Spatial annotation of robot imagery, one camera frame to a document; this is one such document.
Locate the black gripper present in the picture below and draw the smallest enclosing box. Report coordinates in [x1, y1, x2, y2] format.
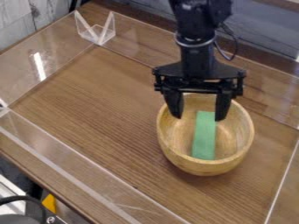
[152, 40, 247, 122]

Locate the green rectangular block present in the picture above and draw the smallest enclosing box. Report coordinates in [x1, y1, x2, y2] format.
[191, 111, 217, 160]

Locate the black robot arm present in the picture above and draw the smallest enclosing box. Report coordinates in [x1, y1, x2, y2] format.
[152, 0, 247, 121]

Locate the brown wooden bowl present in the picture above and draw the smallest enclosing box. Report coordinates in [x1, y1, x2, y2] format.
[156, 94, 255, 176]

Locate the yellow black device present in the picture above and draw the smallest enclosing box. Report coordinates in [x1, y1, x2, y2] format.
[42, 193, 67, 224]

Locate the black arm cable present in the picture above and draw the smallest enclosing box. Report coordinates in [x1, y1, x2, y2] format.
[214, 24, 239, 62]

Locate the clear acrylic corner bracket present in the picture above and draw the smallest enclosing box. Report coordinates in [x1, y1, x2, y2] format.
[74, 11, 116, 46]

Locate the clear acrylic tray wall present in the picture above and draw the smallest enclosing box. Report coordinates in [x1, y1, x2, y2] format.
[0, 106, 190, 224]

